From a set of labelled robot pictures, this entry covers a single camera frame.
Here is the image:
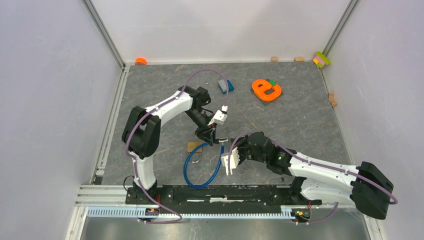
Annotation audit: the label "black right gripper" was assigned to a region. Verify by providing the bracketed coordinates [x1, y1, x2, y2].
[229, 134, 268, 166]

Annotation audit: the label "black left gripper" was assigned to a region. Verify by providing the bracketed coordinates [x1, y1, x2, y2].
[185, 108, 218, 147]

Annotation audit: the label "blue cable lock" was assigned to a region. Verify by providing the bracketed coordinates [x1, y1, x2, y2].
[182, 142, 225, 189]

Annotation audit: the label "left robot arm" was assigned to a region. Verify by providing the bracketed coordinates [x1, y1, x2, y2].
[121, 86, 228, 204]

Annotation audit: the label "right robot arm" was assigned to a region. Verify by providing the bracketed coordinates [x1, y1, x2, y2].
[220, 131, 399, 220]

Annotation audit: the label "brass padlock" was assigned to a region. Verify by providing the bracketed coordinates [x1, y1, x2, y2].
[186, 141, 203, 164]

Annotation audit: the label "blue toy brick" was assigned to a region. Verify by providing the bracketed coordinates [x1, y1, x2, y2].
[218, 79, 234, 95]

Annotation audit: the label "orange letter e block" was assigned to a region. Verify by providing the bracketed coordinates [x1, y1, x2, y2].
[251, 79, 283, 102]

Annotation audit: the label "small wooden block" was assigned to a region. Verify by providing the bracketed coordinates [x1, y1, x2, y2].
[270, 56, 279, 63]
[294, 56, 305, 62]

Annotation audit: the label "curved wooden block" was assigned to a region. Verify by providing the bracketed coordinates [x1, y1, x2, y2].
[328, 92, 338, 108]

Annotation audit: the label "orange round cap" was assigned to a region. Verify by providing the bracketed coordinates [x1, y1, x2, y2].
[134, 57, 147, 66]

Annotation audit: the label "stacked coloured toy bricks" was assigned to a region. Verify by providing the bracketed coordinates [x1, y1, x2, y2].
[313, 51, 331, 69]

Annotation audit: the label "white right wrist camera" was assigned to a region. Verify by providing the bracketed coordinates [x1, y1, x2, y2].
[220, 147, 240, 176]

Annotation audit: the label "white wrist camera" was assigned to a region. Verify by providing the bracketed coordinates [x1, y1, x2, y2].
[220, 147, 240, 176]
[208, 105, 228, 126]

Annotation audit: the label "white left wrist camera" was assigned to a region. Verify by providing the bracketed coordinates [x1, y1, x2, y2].
[208, 105, 228, 126]

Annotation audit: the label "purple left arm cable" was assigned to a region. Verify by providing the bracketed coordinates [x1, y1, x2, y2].
[124, 68, 230, 225]

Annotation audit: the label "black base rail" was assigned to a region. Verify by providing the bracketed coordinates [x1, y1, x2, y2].
[125, 185, 322, 215]

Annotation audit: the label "light blue cable duct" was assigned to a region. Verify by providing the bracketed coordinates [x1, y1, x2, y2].
[86, 206, 294, 219]

